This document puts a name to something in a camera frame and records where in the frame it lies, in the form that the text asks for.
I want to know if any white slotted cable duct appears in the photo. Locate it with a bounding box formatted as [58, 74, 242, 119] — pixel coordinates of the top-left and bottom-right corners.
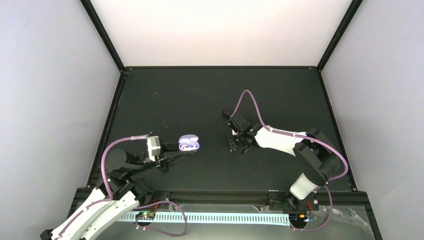
[117, 211, 290, 226]

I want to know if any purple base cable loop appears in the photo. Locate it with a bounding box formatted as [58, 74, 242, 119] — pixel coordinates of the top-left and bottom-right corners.
[134, 200, 189, 237]

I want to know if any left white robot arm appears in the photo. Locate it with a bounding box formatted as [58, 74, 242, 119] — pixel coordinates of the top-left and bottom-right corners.
[40, 135, 200, 240]

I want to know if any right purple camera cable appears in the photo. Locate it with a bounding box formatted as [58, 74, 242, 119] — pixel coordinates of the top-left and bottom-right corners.
[230, 89, 349, 182]

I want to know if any lavender earbud charging case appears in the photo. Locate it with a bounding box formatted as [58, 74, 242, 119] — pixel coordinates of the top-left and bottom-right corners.
[178, 134, 200, 152]

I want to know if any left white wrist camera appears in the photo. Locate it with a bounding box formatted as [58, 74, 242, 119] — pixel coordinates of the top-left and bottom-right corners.
[146, 136, 161, 162]

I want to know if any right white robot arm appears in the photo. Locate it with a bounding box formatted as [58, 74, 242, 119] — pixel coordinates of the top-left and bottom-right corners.
[222, 111, 344, 210]

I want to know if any black earbud charging case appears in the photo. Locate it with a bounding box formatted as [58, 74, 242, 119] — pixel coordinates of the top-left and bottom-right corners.
[222, 110, 232, 119]

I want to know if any black aluminium front rail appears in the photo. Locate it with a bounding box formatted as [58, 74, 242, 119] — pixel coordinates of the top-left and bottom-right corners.
[147, 189, 370, 205]

